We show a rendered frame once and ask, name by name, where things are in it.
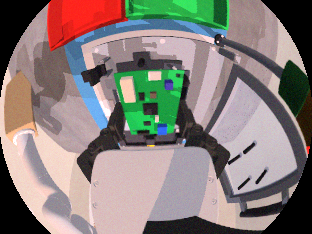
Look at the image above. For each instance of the green circuit board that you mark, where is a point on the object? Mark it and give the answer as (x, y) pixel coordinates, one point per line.
(155, 96)

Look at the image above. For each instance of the red bin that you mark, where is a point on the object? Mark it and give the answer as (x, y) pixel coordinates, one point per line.
(66, 17)

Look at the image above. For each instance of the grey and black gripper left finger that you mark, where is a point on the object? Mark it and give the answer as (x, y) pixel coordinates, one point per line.
(108, 139)

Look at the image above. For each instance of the green bin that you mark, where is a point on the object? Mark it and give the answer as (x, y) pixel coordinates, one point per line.
(210, 13)

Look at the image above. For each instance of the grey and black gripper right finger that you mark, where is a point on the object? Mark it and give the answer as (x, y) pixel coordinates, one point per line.
(195, 137)

